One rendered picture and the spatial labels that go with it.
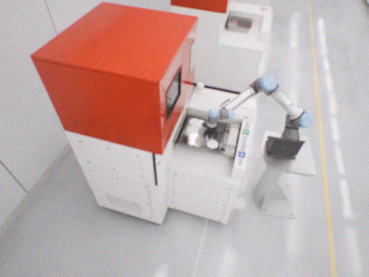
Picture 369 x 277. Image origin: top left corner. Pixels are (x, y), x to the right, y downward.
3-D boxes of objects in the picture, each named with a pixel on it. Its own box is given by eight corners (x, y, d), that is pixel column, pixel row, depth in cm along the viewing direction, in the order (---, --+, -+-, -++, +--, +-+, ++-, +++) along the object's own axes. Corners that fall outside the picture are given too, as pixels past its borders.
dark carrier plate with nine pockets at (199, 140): (179, 142, 222) (179, 141, 221) (190, 116, 244) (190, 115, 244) (218, 151, 216) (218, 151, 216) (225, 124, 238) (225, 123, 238)
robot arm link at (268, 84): (306, 119, 211) (261, 73, 201) (318, 119, 196) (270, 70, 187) (297, 130, 210) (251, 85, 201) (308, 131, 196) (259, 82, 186)
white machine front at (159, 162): (155, 185, 201) (151, 153, 171) (184, 117, 253) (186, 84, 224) (159, 186, 200) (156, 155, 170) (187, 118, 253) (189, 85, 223)
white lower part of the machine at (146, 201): (99, 209, 273) (78, 164, 212) (132, 152, 326) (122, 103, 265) (161, 228, 261) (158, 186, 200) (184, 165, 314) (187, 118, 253)
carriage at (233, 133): (223, 155, 219) (224, 153, 217) (230, 126, 242) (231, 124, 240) (232, 157, 218) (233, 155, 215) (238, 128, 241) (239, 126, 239)
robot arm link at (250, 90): (257, 76, 212) (211, 111, 209) (263, 74, 202) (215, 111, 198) (264, 88, 214) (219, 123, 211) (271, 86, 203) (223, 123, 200)
